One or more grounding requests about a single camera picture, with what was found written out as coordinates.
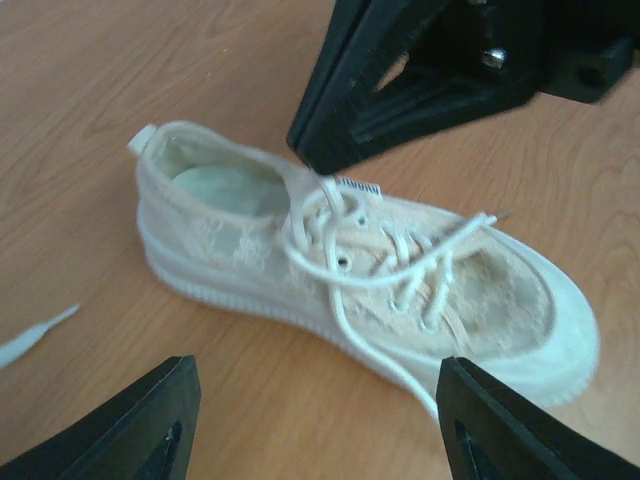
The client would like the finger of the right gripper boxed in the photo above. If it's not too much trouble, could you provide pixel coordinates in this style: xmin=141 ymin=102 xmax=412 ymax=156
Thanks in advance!
xmin=287 ymin=1 xmax=448 ymax=175

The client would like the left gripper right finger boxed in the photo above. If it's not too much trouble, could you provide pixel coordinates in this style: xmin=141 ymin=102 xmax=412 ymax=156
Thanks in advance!
xmin=436 ymin=357 xmax=633 ymax=480

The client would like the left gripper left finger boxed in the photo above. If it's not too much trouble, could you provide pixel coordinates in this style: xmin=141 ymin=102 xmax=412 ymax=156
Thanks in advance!
xmin=1 ymin=355 xmax=201 ymax=479

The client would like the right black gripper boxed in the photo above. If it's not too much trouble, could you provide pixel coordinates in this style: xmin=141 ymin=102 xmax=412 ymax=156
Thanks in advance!
xmin=344 ymin=1 xmax=639 ymax=165

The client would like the beige lace platform sneaker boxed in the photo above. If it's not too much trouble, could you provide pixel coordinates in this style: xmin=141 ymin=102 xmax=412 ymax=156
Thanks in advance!
xmin=128 ymin=121 xmax=600 ymax=414

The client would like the black white sneaker left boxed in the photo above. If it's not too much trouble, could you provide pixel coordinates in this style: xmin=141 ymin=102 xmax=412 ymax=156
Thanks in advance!
xmin=0 ymin=304 xmax=80 ymax=370

